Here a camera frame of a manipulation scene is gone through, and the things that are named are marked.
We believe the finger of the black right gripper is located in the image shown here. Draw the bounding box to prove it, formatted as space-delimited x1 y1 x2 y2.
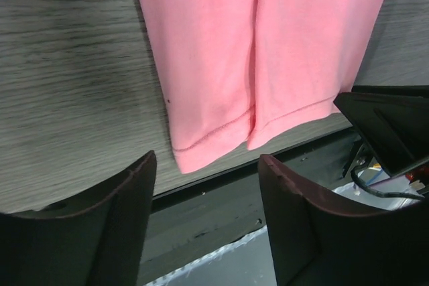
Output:
334 85 428 177

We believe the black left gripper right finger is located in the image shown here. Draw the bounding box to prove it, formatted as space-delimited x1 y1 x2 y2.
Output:
258 155 428 285

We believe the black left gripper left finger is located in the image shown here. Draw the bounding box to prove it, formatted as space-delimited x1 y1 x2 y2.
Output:
1 151 157 285

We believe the pink t shirt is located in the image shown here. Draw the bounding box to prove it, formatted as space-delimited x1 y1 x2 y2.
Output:
139 0 383 173

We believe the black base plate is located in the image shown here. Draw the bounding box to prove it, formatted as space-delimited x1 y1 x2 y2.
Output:
142 129 357 269

